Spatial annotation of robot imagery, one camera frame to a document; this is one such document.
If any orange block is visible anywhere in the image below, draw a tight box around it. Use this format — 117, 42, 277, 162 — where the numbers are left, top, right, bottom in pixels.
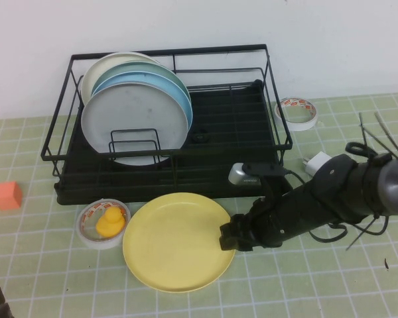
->
0, 181, 23, 210

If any yellow plate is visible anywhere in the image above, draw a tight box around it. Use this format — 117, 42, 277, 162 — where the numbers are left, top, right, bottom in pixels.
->
121, 192, 236, 294

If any white tape roll around duck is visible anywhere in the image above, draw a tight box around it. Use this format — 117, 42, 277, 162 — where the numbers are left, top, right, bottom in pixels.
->
76, 197, 132, 250

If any black wire dish rack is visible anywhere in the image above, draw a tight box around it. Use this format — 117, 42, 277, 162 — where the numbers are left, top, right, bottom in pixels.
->
40, 44, 295, 206

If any blue plate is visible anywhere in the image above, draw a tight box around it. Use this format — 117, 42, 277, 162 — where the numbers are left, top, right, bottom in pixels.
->
92, 70, 194, 148

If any teal green plate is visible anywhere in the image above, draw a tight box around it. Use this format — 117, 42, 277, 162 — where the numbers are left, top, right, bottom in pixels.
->
94, 60, 190, 100

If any green checkered tablecloth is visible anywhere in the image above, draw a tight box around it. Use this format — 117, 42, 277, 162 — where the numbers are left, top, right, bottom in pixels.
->
0, 92, 398, 318

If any grey plate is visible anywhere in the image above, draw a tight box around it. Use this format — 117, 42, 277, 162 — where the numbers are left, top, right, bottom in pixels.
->
80, 82, 189, 166

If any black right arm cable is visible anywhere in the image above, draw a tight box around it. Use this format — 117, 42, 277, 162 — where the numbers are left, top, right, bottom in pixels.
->
310, 213, 391, 252

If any yellow rubber duck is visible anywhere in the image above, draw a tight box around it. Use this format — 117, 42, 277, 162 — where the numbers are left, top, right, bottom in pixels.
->
96, 207, 126, 239

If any empty white tape roll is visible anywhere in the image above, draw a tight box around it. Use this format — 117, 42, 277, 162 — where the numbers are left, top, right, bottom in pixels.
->
273, 96, 320, 133

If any cream plate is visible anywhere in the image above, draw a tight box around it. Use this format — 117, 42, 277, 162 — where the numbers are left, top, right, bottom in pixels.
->
81, 51, 160, 105

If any black right camera cable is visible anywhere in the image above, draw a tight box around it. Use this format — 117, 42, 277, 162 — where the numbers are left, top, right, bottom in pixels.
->
283, 168, 311, 186

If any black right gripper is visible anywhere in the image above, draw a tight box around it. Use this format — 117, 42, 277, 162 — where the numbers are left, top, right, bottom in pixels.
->
218, 190, 306, 252

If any white charger plug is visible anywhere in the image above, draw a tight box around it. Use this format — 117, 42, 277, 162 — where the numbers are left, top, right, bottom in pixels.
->
300, 151, 332, 176

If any thin black cable tie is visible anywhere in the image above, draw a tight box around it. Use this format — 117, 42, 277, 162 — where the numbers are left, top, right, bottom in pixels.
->
358, 111, 369, 148
373, 111, 398, 158

